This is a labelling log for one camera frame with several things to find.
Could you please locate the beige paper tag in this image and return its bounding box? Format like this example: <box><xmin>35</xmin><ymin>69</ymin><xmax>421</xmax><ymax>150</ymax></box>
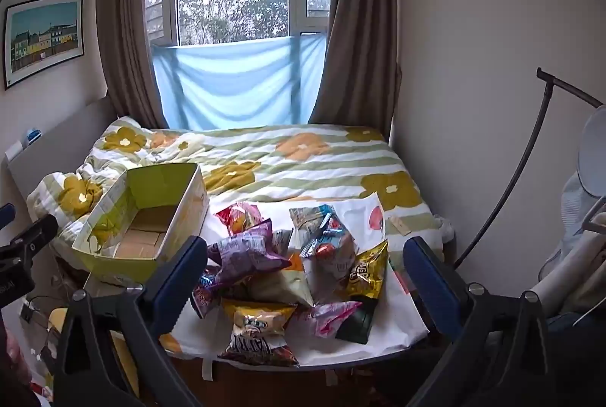
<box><xmin>386</xmin><ymin>216</ymin><xmax>412</xmax><ymax>237</ymax></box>

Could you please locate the purple snack packet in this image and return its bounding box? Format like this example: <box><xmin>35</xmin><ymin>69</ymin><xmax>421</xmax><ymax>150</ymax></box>
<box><xmin>205</xmin><ymin>220</ymin><xmax>292</xmax><ymax>290</ymax></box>

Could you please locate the pale packet with blue checks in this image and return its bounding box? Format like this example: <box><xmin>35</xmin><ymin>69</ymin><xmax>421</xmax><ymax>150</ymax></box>
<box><xmin>245</xmin><ymin>267</ymin><xmax>314</xmax><ymax>308</ymax></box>

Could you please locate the white fruit-print cloth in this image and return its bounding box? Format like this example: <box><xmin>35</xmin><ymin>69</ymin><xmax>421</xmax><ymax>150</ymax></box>
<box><xmin>161</xmin><ymin>193</ymin><xmax>433</xmax><ymax>367</ymax></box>

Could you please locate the framed wall picture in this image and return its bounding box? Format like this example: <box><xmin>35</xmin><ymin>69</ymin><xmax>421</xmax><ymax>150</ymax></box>
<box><xmin>4</xmin><ymin>0</ymin><xmax>86</xmax><ymax>91</ymax></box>

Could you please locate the yellow chocolate snack packet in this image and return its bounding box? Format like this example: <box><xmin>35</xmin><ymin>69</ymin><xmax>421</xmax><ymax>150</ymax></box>
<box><xmin>343</xmin><ymin>240</ymin><xmax>390</xmax><ymax>302</ymax></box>

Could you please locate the light blue cloth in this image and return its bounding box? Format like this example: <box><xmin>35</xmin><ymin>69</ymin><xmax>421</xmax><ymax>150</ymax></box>
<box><xmin>151</xmin><ymin>32</ymin><xmax>328</xmax><ymax>130</ymax></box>

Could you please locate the small blue-red snack packet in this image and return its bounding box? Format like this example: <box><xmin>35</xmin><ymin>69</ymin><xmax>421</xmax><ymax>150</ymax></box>
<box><xmin>189</xmin><ymin>273</ymin><xmax>224</xmax><ymax>319</ymax></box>

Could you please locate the black lamp stand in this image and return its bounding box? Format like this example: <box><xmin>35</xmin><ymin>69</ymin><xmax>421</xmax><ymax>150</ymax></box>
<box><xmin>452</xmin><ymin>67</ymin><xmax>606</xmax><ymax>269</ymax></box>

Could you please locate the yellow-green cardboard box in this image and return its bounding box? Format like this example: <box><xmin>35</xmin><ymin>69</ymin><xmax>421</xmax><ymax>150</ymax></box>
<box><xmin>71</xmin><ymin>161</ymin><xmax>210</xmax><ymax>285</ymax></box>

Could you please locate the white clothing pile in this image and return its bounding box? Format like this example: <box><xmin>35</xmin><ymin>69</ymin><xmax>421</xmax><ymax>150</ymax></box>
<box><xmin>533</xmin><ymin>174</ymin><xmax>606</xmax><ymax>329</ymax></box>

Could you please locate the grey headboard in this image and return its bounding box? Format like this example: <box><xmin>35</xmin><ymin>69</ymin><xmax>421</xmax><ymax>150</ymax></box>
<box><xmin>6</xmin><ymin>97</ymin><xmax>115</xmax><ymax>202</ymax></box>

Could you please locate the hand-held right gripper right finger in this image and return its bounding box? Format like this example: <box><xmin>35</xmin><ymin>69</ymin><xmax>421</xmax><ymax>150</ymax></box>
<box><xmin>403</xmin><ymin>237</ymin><xmax>551</xmax><ymax>407</ymax></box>

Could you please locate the dark green snack packet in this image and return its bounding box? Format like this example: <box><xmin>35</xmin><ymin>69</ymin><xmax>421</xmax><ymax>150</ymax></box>
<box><xmin>335</xmin><ymin>297</ymin><xmax>380</xmax><ymax>345</ymax></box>

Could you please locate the red snack packet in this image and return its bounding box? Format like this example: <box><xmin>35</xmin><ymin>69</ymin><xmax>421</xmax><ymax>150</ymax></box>
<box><xmin>215</xmin><ymin>202</ymin><xmax>264</xmax><ymax>238</ymax></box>

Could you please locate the brown curtain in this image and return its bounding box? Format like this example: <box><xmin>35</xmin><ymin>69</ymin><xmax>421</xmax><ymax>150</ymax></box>
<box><xmin>95</xmin><ymin>0</ymin><xmax>166</xmax><ymax>129</ymax></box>
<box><xmin>308</xmin><ymin>0</ymin><xmax>402</xmax><ymax>128</ymax></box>

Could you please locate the yellow-brown chip packet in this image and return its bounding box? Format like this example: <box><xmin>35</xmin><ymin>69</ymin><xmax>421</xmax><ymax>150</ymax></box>
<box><xmin>218</xmin><ymin>299</ymin><xmax>301</xmax><ymax>368</ymax></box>

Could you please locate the pink snack packet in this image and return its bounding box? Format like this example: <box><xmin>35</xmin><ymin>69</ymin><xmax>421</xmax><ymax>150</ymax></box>
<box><xmin>288</xmin><ymin>300</ymin><xmax>363</xmax><ymax>340</ymax></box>

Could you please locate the floral striped blanket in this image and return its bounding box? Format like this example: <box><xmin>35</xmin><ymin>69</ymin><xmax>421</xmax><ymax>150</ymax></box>
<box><xmin>26</xmin><ymin>116</ymin><xmax>439</xmax><ymax>256</ymax></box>

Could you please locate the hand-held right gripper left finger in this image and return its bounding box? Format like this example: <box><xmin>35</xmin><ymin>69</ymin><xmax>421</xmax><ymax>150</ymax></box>
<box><xmin>52</xmin><ymin>235</ymin><xmax>209</xmax><ymax>407</ymax></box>

